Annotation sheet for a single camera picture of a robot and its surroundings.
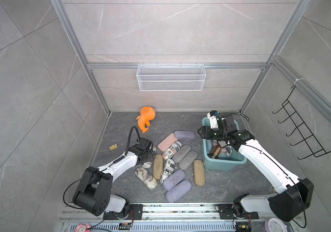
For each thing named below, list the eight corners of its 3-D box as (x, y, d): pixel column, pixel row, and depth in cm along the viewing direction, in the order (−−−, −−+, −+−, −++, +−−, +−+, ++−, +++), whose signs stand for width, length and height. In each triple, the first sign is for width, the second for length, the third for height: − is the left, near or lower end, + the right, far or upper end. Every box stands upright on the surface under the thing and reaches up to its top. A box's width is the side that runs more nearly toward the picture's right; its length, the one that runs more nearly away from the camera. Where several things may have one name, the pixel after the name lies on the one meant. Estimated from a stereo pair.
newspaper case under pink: (166, 161, 93) (166, 159, 90) (161, 156, 95) (161, 153, 92) (182, 147, 100) (183, 144, 97) (177, 142, 102) (178, 140, 99)
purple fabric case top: (174, 141, 104) (174, 136, 100) (174, 135, 107) (174, 130, 103) (194, 141, 104) (195, 136, 100) (193, 135, 107) (194, 130, 103)
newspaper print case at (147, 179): (133, 174, 88) (132, 172, 85) (141, 166, 91) (140, 164, 88) (152, 192, 81) (151, 190, 79) (159, 183, 84) (159, 181, 82)
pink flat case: (156, 147, 99) (156, 145, 97) (172, 134, 106) (172, 132, 105) (162, 153, 96) (162, 151, 94) (178, 139, 103) (178, 137, 102)
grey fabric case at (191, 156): (177, 165, 91) (177, 164, 89) (192, 150, 98) (192, 148, 96) (183, 171, 88) (184, 170, 86) (198, 155, 95) (199, 153, 93)
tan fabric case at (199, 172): (195, 185, 83) (195, 184, 81) (192, 161, 93) (193, 159, 91) (205, 185, 83) (206, 184, 81) (201, 161, 93) (202, 159, 91)
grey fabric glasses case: (175, 163, 92) (175, 161, 90) (170, 158, 94) (170, 156, 92) (191, 149, 99) (191, 147, 96) (186, 145, 101) (186, 142, 99)
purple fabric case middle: (167, 192, 80) (166, 190, 76) (161, 185, 83) (161, 182, 79) (185, 176, 86) (186, 173, 82) (179, 170, 89) (180, 167, 85)
